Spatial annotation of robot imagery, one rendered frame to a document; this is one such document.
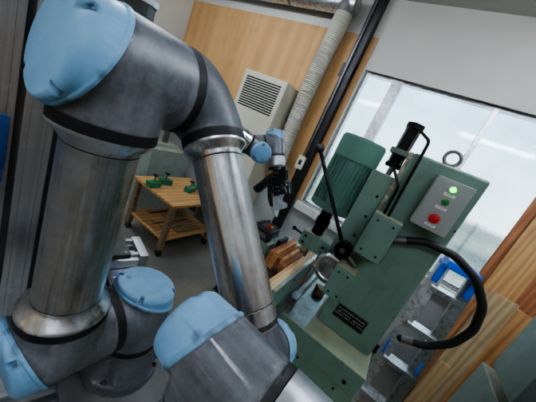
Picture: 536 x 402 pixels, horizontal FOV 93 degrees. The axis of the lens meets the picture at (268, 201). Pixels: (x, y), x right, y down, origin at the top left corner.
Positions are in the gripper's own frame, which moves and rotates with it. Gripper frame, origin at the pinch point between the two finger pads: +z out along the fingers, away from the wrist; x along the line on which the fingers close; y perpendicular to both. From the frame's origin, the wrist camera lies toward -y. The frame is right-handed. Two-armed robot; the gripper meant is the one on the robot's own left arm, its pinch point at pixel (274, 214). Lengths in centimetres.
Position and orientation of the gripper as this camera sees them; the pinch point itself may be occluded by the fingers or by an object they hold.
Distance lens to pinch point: 108.7
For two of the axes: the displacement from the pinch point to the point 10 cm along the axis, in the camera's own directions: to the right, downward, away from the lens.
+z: 0.6, 10.0, 0.4
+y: 8.8, -0.3, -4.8
